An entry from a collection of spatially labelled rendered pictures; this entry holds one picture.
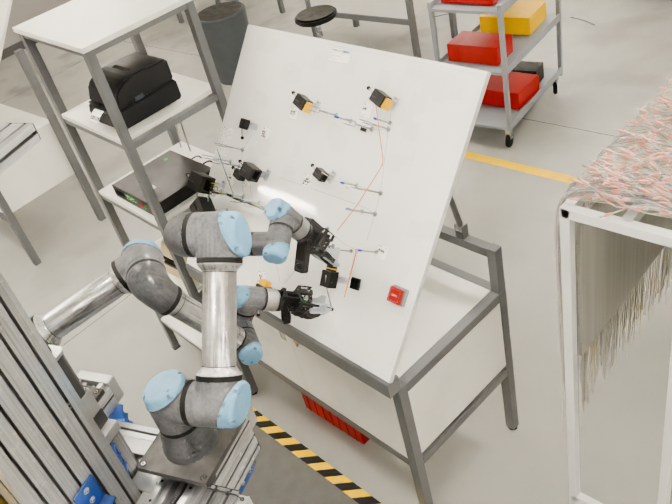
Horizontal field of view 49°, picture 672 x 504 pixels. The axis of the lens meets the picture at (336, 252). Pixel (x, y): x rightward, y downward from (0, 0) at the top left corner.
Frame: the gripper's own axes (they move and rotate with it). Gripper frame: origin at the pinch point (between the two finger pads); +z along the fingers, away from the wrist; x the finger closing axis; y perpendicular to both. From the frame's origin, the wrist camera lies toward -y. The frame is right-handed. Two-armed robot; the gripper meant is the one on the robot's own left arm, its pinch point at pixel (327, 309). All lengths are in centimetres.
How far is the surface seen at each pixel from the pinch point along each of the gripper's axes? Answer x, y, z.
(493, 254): 9, 32, 52
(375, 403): -24.7, -19.6, 24.4
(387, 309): -9.4, 17.3, 11.8
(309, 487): -28, -95, 33
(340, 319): -2.7, -1.3, 5.3
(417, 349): -14.5, 2.4, 31.6
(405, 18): 355, -92, 187
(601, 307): -21, 48, 74
